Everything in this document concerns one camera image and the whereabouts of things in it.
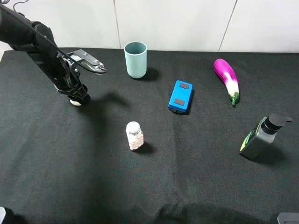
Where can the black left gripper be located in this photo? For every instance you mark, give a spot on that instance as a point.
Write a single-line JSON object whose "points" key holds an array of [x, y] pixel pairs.
{"points": [[69, 84]]}

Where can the blue box with grey pads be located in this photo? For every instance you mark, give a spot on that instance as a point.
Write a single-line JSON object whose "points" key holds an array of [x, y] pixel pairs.
{"points": [[180, 97]]}

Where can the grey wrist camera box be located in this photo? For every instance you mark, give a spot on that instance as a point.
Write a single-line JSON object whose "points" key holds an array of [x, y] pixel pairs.
{"points": [[88, 61]]}

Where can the black table cloth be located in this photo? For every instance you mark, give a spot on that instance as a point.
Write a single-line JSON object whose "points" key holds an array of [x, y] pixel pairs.
{"points": [[61, 164]]}

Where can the grey pump bottle black cap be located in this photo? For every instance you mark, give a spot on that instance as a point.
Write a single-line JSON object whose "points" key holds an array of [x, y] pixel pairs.
{"points": [[262, 135]]}

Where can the purple toy eggplant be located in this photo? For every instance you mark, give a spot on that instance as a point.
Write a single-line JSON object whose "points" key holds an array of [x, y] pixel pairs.
{"points": [[227, 75]]}

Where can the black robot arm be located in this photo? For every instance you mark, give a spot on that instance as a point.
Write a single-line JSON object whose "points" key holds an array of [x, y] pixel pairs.
{"points": [[37, 41]]}

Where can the white round object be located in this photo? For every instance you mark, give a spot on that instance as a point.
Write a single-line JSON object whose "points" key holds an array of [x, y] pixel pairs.
{"points": [[75, 103]]}

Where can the light blue plastic cup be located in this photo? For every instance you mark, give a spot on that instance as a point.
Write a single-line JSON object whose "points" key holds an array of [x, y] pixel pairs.
{"points": [[136, 59]]}

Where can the clear bottle of pink pills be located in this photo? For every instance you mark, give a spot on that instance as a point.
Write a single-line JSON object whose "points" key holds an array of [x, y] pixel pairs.
{"points": [[134, 135]]}

